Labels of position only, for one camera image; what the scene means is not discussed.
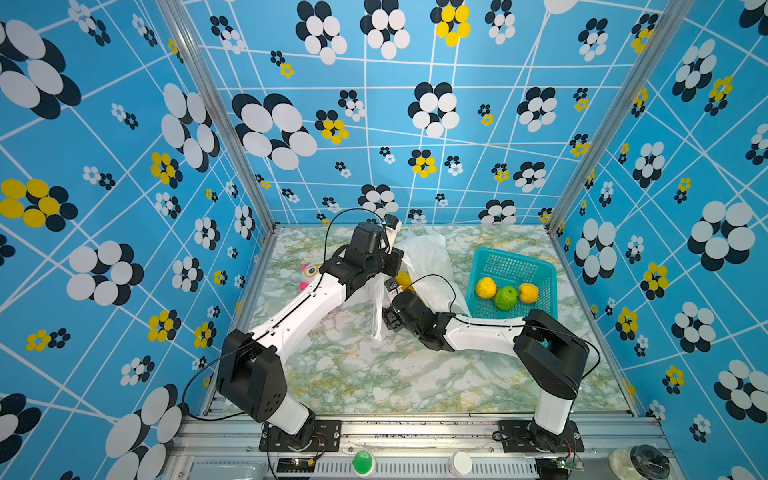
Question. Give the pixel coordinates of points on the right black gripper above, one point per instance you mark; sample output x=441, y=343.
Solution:
x=390, y=318

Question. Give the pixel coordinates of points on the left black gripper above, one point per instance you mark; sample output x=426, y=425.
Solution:
x=394, y=258

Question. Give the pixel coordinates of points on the yellow mango fruit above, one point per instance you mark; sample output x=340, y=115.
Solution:
x=404, y=280

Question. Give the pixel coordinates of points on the white translucent plastic bag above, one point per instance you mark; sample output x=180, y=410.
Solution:
x=423, y=254

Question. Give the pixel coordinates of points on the yellow lemon fruit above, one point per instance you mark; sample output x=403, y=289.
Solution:
x=486, y=288

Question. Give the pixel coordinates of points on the green fruit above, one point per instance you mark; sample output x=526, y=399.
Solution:
x=506, y=298

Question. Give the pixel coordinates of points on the yellow orange round fruit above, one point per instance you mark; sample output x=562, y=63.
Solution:
x=528, y=293

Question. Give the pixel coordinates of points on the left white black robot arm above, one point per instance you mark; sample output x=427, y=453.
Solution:
x=250, y=371

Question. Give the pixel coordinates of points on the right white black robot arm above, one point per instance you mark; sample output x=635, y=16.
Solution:
x=553, y=356

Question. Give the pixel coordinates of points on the pink panda plush toy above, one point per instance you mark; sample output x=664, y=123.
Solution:
x=308, y=273

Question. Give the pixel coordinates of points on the teal plastic basket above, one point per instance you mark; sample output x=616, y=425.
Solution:
x=509, y=269

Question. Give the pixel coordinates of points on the green push button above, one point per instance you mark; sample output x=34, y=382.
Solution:
x=363, y=464

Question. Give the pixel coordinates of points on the white round button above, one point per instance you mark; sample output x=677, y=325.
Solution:
x=460, y=464

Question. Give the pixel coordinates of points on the small circuit board left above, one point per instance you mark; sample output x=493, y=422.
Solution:
x=287, y=465

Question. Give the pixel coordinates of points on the small circuit board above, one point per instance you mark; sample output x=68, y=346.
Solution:
x=557, y=468
x=287, y=465

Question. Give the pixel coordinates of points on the small circuit board right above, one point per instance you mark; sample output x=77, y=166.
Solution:
x=557, y=468

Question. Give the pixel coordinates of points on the tape roll in cup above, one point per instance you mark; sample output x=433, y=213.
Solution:
x=639, y=462

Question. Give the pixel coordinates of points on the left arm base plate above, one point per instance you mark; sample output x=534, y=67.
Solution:
x=317, y=436

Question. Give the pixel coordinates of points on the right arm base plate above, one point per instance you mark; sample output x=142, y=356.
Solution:
x=524, y=436

